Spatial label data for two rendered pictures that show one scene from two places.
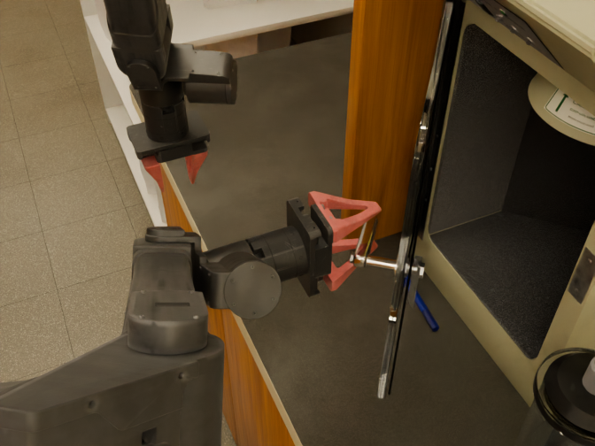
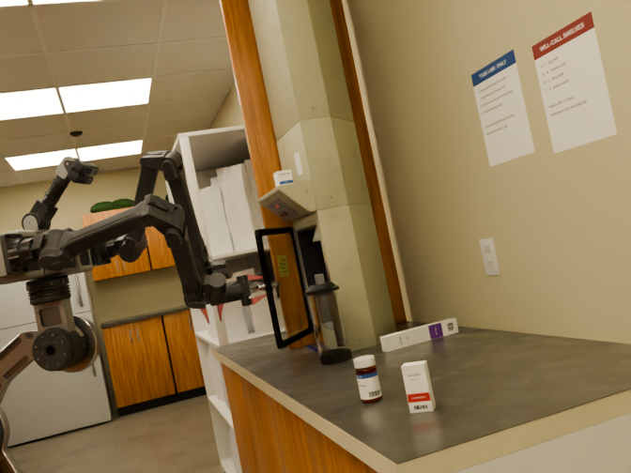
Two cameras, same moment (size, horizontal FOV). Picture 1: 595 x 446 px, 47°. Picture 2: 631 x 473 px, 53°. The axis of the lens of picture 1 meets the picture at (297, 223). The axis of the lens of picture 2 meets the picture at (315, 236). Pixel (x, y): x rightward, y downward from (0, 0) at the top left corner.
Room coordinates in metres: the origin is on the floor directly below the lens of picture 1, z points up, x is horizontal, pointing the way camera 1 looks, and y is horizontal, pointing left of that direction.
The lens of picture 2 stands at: (-1.56, -0.51, 1.28)
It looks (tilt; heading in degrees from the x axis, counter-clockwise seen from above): 1 degrees up; 6
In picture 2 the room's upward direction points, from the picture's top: 11 degrees counter-clockwise
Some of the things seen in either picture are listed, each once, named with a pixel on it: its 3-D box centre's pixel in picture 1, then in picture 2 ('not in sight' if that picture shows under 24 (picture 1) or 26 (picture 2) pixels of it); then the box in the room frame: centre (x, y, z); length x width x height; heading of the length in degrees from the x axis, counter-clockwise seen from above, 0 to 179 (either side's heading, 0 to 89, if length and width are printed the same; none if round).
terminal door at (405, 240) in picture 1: (413, 208); (284, 283); (0.61, -0.14, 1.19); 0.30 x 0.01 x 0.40; 166
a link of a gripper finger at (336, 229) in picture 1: (341, 226); (254, 283); (0.55, -0.05, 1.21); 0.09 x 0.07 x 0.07; 113
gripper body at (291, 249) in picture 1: (282, 254); (235, 292); (0.52, 0.02, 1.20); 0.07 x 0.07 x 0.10; 23
